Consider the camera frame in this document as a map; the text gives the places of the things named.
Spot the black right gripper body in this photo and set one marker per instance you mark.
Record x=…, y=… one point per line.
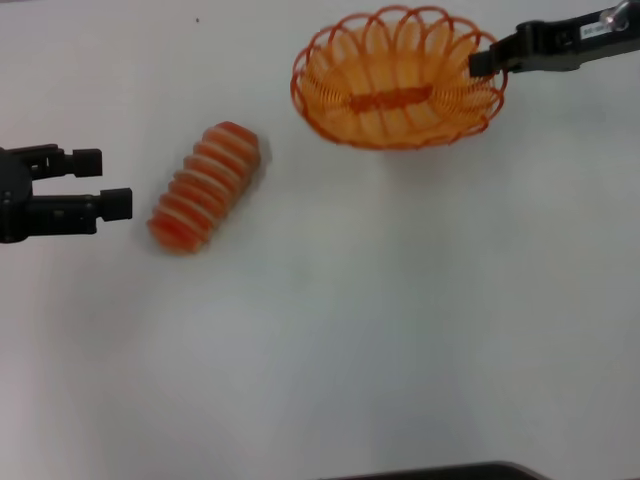
x=615, y=35

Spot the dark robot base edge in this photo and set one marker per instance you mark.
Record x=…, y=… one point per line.
x=440, y=471

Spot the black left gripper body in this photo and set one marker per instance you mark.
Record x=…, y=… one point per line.
x=12, y=200

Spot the orange sliced bread loaf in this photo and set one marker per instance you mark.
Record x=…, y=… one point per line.
x=205, y=190

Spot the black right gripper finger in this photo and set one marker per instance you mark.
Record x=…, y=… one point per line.
x=550, y=65
x=540, y=42

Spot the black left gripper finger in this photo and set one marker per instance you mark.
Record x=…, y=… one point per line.
x=65, y=215
x=85, y=163

